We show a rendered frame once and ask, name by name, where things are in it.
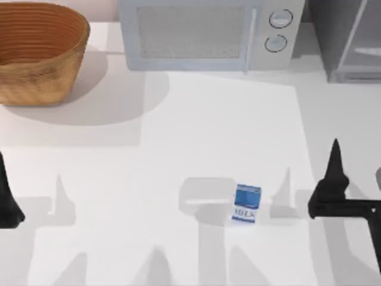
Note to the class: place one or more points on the pale microwave oven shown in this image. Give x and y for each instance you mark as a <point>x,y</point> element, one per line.
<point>294,35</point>

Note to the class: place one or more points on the round microwave knob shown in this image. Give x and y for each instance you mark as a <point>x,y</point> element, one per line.
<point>281,18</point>
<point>276,43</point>

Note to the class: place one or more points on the grey cabinet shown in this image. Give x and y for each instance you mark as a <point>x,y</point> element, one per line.
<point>330,41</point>

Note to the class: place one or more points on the woven brown basket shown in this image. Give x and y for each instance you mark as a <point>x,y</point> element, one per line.
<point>35,80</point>

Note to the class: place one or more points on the blue and white milk carton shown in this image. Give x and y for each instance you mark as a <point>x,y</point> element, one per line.
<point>246,205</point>

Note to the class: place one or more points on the microwave door with mesh window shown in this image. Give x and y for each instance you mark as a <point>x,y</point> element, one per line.
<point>187,32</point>

